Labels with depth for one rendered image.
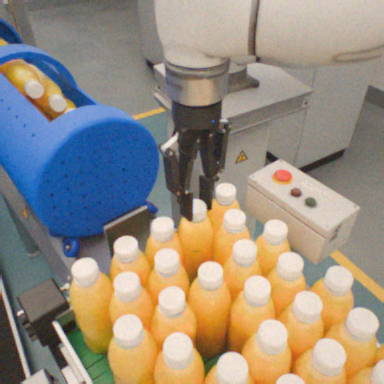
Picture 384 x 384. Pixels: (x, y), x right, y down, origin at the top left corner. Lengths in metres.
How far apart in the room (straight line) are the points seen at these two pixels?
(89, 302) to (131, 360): 0.13
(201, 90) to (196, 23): 0.09
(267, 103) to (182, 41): 0.69
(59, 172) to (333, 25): 0.52
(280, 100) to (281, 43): 0.72
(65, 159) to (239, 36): 0.41
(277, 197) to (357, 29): 0.39
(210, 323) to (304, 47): 0.44
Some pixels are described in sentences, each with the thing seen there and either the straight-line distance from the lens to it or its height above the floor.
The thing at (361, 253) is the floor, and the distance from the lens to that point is 2.27.
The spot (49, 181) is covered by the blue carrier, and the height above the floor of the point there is 1.14.
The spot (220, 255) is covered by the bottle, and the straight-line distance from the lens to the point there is 0.73.
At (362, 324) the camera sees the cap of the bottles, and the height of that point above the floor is 1.12.
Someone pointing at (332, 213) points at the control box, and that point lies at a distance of 0.76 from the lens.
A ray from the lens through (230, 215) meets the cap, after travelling 0.70.
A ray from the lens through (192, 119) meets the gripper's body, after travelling 0.56.
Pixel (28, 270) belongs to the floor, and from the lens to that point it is 2.18.
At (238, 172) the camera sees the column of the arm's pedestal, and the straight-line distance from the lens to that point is 1.30.
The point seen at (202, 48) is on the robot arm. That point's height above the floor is 1.43.
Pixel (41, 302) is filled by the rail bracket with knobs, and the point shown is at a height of 1.00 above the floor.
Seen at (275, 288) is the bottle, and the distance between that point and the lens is 0.66.
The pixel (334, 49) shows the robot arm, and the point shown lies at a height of 1.44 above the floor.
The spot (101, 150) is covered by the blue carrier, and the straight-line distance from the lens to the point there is 0.77.
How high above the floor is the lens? 1.60
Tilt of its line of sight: 42 degrees down
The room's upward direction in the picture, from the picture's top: straight up
